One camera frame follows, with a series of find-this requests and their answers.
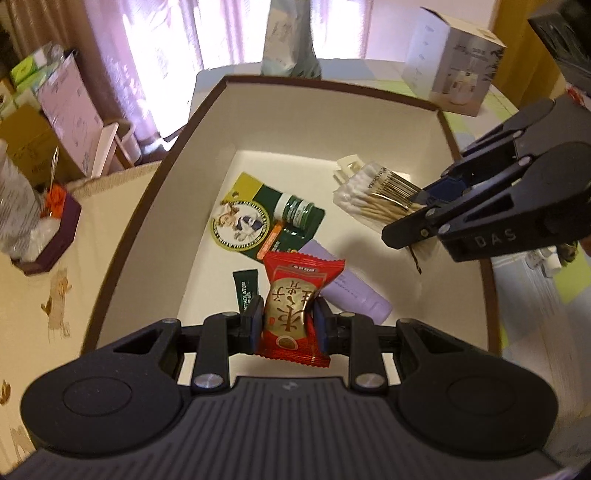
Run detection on purple cream tube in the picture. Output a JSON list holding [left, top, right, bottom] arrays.
[[298, 239, 394, 324]]

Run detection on small white pill bottle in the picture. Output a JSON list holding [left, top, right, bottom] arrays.
[[526, 247, 561, 278]]

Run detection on cream bear print blanket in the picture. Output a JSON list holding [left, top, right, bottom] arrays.
[[0, 157, 167, 462]]

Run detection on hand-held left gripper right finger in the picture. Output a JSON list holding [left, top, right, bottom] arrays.
[[314, 300, 466, 393]]

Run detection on cream hair claw clip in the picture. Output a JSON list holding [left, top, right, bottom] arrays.
[[335, 154, 365, 183]]

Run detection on green balm blister card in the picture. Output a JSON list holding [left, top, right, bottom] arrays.
[[210, 172, 325, 264]]

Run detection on orange flower ornament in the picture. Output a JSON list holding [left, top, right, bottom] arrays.
[[44, 184, 68, 217]]

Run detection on green tissue packs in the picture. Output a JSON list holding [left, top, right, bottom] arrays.
[[9, 44, 70, 93]]

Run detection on white wooden frame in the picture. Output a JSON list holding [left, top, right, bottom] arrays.
[[90, 121, 139, 178]]

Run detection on brown cardboard box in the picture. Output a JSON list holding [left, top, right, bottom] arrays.
[[83, 75, 502, 386]]

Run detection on pink curtain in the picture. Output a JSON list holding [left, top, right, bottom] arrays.
[[83, 0, 416, 139]]

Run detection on dark green lip gel tube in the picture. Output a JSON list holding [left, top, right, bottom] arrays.
[[232, 270, 265, 317]]

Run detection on clear printed plastic bag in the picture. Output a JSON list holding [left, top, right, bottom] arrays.
[[0, 138, 63, 259]]

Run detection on grey green standing pouch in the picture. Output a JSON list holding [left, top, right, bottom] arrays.
[[260, 0, 322, 79]]

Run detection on clear bag of cotton swabs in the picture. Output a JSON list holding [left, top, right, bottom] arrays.
[[333, 161, 428, 232]]

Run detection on white humidifier carton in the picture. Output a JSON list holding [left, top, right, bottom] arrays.
[[402, 6, 508, 116]]

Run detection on pink paper bag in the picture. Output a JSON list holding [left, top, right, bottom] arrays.
[[37, 51, 105, 178]]

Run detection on purple hexagonal box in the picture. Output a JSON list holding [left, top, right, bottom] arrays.
[[10, 191, 83, 277]]

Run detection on red candy packet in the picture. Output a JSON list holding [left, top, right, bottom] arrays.
[[256, 251, 346, 368]]

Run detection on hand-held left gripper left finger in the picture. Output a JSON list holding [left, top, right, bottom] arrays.
[[113, 307, 265, 394]]

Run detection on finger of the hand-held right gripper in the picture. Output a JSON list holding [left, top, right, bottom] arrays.
[[381, 148, 546, 250], [421, 98, 556, 207]]

